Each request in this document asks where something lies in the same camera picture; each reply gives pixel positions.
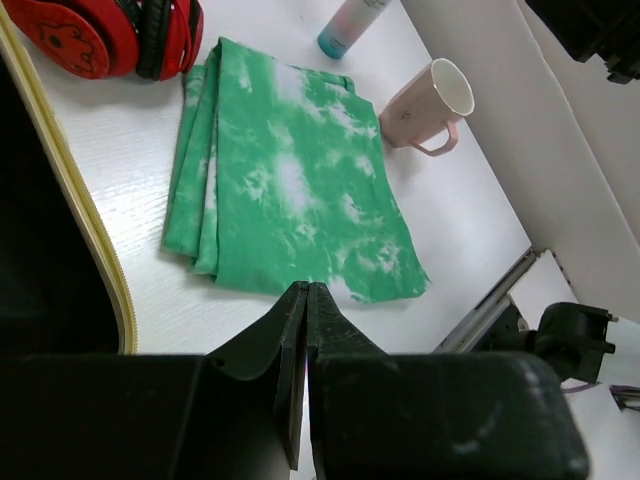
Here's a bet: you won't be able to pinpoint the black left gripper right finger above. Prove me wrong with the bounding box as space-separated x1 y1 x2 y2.
306 283 390 475

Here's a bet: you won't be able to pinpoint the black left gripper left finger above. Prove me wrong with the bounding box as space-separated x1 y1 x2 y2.
205 281 307 471

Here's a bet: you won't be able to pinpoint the green white tie-dye cloth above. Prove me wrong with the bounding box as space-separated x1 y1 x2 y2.
162 38 430 303

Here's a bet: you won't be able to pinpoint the yellow suitcase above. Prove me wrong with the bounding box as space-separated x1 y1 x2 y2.
0 0 139 356

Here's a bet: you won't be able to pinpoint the pink mug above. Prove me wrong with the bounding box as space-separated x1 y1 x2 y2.
379 58 475 157

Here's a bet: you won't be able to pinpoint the pink blue tube bottle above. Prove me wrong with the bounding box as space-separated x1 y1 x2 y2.
317 0 391 59

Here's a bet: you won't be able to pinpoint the red black headphones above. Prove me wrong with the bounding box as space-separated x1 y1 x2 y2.
3 0 204 81

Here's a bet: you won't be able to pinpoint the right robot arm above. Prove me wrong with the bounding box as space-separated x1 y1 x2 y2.
474 1 639 393

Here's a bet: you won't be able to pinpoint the metal table rail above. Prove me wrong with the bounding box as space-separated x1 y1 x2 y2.
434 249 537 353

